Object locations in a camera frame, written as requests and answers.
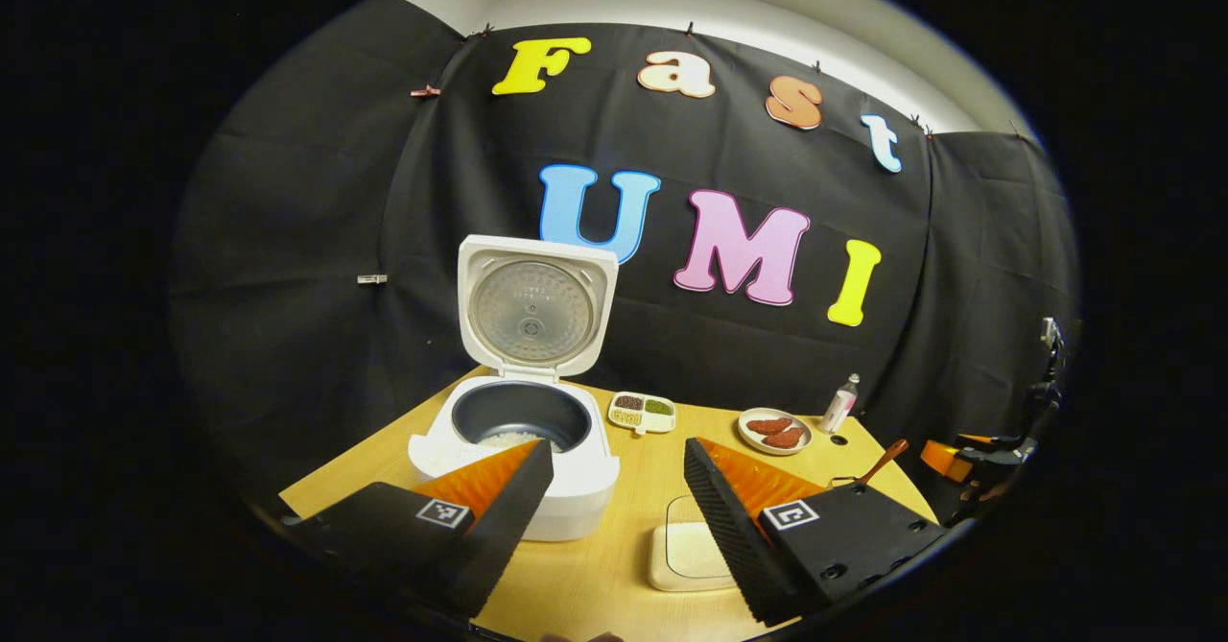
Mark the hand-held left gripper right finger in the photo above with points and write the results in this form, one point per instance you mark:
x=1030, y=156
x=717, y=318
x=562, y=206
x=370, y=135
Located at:
x=729, y=527

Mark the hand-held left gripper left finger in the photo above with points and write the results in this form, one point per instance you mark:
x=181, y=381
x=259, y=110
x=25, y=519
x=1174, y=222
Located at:
x=499, y=517

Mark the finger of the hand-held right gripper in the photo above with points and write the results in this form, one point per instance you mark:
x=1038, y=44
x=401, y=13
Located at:
x=942, y=460

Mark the clear container of rice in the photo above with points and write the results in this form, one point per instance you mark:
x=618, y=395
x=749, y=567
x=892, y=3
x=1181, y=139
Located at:
x=686, y=556

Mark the brown wooden spoon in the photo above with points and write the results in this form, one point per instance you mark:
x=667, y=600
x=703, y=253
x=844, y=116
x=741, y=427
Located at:
x=887, y=455

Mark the white rice cooker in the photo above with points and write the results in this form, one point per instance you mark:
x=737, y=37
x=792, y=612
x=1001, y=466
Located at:
x=537, y=268

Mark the white round plate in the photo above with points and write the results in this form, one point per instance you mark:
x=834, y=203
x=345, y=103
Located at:
x=753, y=442

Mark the red meat piece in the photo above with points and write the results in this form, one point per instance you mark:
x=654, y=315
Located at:
x=767, y=425
x=785, y=439

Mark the clear bottle with pink label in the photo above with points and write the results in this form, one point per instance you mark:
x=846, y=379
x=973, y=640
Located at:
x=839, y=410

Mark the white divided dish of beans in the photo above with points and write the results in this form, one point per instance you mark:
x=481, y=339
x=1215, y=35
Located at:
x=643, y=412

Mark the black backdrop cloth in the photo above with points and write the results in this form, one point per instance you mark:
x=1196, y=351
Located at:
x=336, y=239

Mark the wooden clothes peg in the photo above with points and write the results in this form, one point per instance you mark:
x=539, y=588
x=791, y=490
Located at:
x=426, y=91

